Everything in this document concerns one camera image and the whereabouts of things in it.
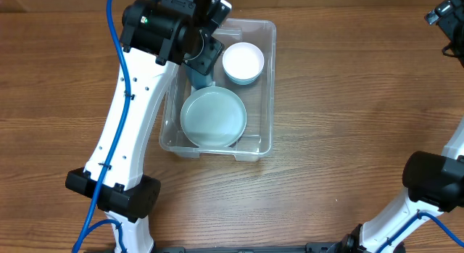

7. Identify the pink bowl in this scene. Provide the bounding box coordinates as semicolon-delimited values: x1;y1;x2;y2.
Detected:
222;42;265;79

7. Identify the dark blue cup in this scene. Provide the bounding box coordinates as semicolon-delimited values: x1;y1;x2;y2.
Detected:
185;66;214;90

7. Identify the grey plate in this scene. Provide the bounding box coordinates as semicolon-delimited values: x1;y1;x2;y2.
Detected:
181;86;247;147

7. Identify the light blue bowl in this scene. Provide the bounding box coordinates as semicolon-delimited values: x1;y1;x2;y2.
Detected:
226;74;260;86

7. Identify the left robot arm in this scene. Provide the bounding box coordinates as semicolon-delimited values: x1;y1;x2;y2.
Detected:
65;0;232;252

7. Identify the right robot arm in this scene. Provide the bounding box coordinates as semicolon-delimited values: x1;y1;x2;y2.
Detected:
328;124;463;253

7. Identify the clear plastic storage bin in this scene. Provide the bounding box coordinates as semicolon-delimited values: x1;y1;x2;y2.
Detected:
159;18;276;162

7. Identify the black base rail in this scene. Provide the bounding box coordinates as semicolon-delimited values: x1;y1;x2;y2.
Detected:
85;241;407;253

